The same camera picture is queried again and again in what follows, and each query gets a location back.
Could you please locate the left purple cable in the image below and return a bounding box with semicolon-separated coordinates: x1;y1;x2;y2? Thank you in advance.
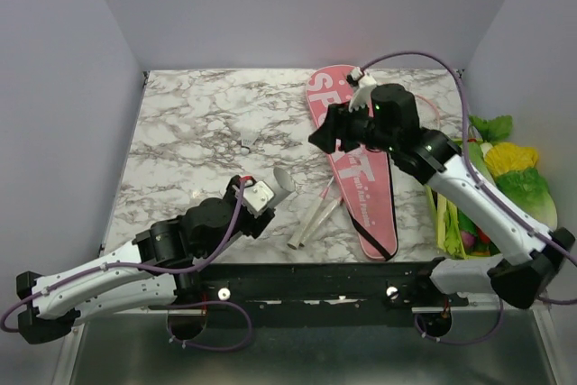
0;176;254;353

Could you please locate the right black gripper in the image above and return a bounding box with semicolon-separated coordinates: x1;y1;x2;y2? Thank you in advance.
307;96;398;155

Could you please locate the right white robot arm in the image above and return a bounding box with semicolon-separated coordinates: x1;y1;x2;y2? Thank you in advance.
308;84;575;309

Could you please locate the white shuttlecock tube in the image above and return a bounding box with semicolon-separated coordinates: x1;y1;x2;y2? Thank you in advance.
265;167;296;209

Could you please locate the green leafy vegetable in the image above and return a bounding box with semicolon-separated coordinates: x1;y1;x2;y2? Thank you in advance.
469;115;513;142

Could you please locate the black mounting base plate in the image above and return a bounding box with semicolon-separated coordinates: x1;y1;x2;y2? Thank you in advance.
92;261;501;330

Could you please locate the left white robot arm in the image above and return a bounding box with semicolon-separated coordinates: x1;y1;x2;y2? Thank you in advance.
15;191;277;344

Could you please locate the white shuttlecock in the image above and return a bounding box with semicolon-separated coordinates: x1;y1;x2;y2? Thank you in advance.
240;128;261;155

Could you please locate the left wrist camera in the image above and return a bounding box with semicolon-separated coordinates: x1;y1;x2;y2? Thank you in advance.
243;180;274;217

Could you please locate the pink racket bag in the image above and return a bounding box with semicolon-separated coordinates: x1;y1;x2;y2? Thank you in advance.
306;65;398;261

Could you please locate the green vegetable basket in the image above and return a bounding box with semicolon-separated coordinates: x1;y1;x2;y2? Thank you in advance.
425;138;499;260

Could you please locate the yellow green napa cabbage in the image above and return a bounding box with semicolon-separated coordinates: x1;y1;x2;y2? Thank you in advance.
481;142;558;229

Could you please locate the pink badminton racket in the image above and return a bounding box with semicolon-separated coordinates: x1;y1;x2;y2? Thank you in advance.
287;177;334;250

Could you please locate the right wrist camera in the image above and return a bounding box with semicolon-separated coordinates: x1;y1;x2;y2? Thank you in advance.
346;67;378;112

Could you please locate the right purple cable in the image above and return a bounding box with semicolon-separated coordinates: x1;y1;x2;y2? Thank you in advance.
355;51;577;344

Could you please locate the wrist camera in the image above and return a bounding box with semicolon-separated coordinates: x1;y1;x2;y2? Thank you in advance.
243;180;274;217
346;67;378;112

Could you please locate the purple cable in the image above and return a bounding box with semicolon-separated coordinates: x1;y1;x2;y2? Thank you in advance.
0;176;254;353
355;51;577;344

